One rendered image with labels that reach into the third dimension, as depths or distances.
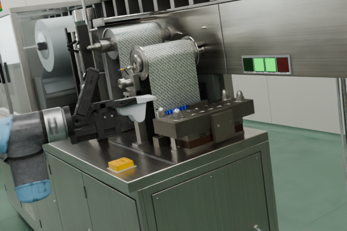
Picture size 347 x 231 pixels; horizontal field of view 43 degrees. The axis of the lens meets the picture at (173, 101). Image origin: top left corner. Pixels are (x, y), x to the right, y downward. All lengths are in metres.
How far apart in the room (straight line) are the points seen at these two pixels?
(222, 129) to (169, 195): 0.35
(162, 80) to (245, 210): 0.63
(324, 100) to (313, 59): 3.06
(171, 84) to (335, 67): 0.68
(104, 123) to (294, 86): 3.94
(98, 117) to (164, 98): 0.85
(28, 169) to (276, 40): 1.02
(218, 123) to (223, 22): 0.43
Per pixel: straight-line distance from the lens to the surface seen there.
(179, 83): 1.85
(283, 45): 1.63
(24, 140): 0.98
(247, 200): 1.84
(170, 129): 1.65
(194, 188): 1.65
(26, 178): 1.00
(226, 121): 1.74
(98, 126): 0.99
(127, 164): 1.61
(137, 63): 1.79
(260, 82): 5.15
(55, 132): 0.98
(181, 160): 1.61
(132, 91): 1.83
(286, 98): 4.93
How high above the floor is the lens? 1.41
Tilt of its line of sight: 11 degrees down
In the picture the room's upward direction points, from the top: 9 degrees counter-clockwise
